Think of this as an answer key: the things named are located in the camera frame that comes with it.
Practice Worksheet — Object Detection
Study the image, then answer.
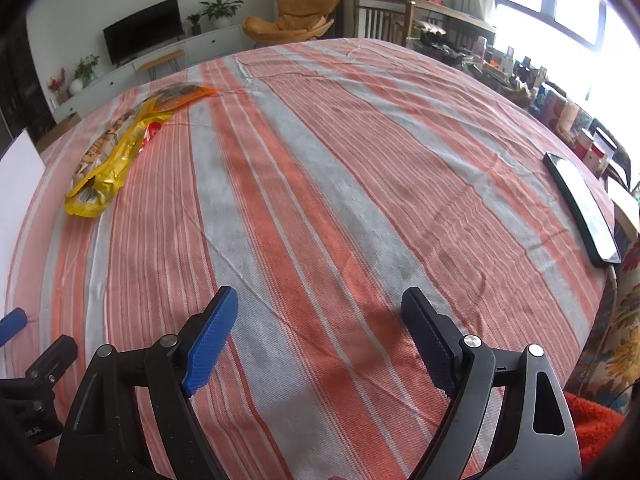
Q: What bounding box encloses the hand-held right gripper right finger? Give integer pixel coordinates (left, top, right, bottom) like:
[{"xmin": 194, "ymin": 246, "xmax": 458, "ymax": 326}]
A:
[{"xmin": 401, "ymin": 287, "xmax": 583, "ymax": 480}]

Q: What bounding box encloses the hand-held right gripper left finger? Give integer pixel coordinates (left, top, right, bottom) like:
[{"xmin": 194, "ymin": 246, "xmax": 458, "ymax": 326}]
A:
[{"xmin": 54, "ymin": 286, "xmax": 239, "ymax": 480}]

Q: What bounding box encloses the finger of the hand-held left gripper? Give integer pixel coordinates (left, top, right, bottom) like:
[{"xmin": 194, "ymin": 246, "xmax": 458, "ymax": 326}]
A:
[
  {"xmin": 0, "ymin": 308, "xmax": 27, "ymax": 347},
  {"xmin": 24, "ymin": 335, "xmax": 79, "ymax": 388}
]

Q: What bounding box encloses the white cardboard box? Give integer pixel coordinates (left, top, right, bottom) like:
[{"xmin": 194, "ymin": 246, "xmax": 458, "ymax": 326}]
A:
[{"xmin": 0, "ymin": 129, "xmax": 47, "ymax": 281}]

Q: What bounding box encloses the long yellow snack packet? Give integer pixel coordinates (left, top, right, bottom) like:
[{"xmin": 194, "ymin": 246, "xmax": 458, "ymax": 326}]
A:
[{"xmin": 64, "ymin": 100, "xmax": 173, "ymax": 218}]

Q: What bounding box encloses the brown snack packet orange edge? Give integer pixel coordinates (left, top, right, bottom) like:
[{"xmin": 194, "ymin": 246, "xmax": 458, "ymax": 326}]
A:
[{"xmin": 150, "ymin": 84, "xmax": 217, "ymax": 111}]

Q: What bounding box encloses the orange striped cloth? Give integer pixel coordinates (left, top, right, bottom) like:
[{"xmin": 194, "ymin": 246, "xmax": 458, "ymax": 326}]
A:
[{"xmin": 0, "ymin": 37, "xmax": 618, "ymax": 480}]

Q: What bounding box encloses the orange fuzzy cloth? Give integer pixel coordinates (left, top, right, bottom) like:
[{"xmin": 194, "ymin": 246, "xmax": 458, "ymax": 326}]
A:
[{"xmin": 565, "ymin": 392, "xmax": 631, "ymax": 466}]

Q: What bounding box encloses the floral sofa cover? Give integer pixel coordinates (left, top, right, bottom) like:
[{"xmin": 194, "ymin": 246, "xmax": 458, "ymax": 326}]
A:
[{"xmin": 565, "ymin": 240, "xmax": 640, "ymax": 416}]

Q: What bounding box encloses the black smartphone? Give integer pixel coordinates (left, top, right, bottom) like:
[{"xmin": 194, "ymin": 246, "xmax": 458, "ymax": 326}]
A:
[{"xmin": 543, "ymin": 152, "xmax": 622, "ymax": 267}]

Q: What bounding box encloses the brown cardboard box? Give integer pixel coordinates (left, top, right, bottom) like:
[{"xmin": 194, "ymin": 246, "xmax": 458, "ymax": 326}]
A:
[{"xmin": 37, "ymin": 112, "xmax": 82, "ymax": 153}]

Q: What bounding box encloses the brown book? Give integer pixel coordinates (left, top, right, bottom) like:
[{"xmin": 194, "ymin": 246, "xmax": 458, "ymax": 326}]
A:
[{"xmin": 607, "ymin": 180, "xmax": 640, "ymax": 241}]

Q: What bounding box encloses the dark display cabinet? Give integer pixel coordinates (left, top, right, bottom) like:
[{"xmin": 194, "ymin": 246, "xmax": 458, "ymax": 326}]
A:
[{"xmin": 0, "ymin": 20, "xmax": 56, "ymax": 146}]

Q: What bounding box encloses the red flower arrangement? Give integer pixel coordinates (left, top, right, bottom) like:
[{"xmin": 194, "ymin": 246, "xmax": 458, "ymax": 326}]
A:
[{"xmin": 47, "ymin": 67, "xmax": 68, "ymax": 106}]

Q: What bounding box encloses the flowering plant white vase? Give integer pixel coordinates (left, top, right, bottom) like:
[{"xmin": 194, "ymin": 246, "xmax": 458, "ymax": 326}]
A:
[{"xmin": 69, "ymin": 54, "xmax": 101, "ymax": 96}]

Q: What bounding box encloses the cluster of bottles and jars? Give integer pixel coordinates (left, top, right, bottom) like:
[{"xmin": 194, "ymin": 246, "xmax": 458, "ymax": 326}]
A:
[{"xmin": 470, "ymin": 35, "xmax": 631, "ymax": 181}]

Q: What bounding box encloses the wooden bench stool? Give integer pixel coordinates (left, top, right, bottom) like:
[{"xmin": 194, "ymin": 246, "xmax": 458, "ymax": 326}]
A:
[{"xmin": 135, "ymin": 49, "xmax": 187, "ymax": 81}]

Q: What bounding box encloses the dark tray of small goods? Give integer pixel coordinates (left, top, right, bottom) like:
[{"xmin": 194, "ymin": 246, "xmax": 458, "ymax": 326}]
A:
[{"xmin": 415, "ymin": 27, "xmax": 466, "ymax": 63}]

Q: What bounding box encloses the white television cabinet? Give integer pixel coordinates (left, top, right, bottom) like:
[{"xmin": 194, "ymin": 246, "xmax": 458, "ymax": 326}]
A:
[{"xmin": 52, "ymin": 24, "xmax": 251, "ymax": 121}]

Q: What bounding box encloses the black television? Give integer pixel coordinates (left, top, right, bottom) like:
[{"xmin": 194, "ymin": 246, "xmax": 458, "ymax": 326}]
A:
[{"xmin": 102, "ymin": 0, "xmax": 185, "ymax": 66}]

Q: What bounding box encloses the wooden railed furniture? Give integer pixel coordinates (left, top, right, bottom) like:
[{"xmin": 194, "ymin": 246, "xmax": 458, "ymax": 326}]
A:
[{"xmin": 352, "ymin": 0, "xmax": 497, "ymax": 53}]

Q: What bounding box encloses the large potted plant white pot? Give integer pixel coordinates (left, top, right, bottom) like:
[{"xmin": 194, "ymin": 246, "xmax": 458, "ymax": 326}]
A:
[{"xmin": 200, "ymin": 0, "xmax": 244, "ymax": 30}]

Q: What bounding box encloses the orange lounge chair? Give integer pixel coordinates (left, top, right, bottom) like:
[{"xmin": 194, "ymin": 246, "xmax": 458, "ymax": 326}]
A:
[{"xmin": 242, "ymin": 0, "xmax": 341, "ymax": 51}]

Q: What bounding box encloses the white cable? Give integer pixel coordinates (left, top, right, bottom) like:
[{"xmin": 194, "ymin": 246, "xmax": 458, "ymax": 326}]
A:
[{"xmin": 606, "ymin": 265, "xmax": 622, "ymax": 313}]

